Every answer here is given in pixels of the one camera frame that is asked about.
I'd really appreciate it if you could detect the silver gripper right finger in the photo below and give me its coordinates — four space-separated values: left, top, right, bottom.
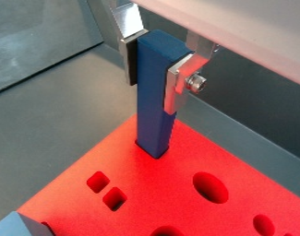
163 31 217 114

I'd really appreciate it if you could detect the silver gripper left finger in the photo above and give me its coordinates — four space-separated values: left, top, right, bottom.
110 2 147 86

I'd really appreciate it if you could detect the dark blue rectangular bar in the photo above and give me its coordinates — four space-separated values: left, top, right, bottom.
136 30 190 159

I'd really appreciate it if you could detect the red peg board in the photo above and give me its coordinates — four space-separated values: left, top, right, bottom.
19 119 300 236

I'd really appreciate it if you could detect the light blue notched block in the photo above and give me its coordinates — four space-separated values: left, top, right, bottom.
0 211 55 236

